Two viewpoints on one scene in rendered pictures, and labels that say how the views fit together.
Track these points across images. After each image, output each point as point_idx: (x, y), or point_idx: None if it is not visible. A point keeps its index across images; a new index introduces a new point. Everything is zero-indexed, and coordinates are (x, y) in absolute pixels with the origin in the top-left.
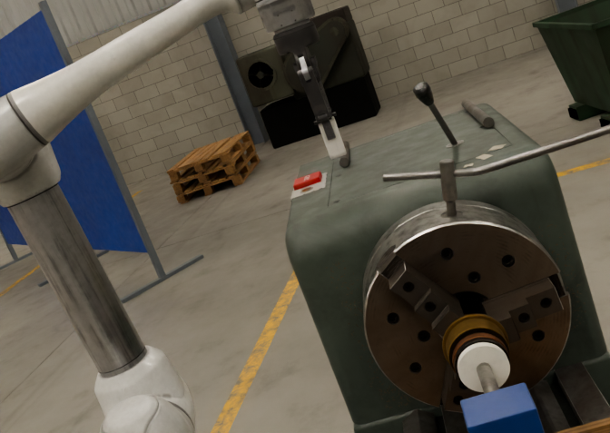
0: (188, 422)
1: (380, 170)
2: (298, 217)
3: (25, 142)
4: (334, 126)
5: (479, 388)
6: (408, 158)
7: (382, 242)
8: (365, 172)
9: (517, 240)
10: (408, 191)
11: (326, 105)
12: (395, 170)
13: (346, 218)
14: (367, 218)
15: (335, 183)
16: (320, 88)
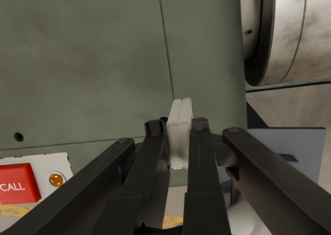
0: (244, 217)
1: (53, 65)
2: (187, 173)
3: None
4: (190, 121)
5: None
6: (25, 16)
7: (298, 47)
8: (39, 92)
9: None
10: (213, 3)
11: (247, 142)
12: (78, 37)
13: (232, 101)
14: (237, 71)
15: (62, 137)
16: (218, 178)
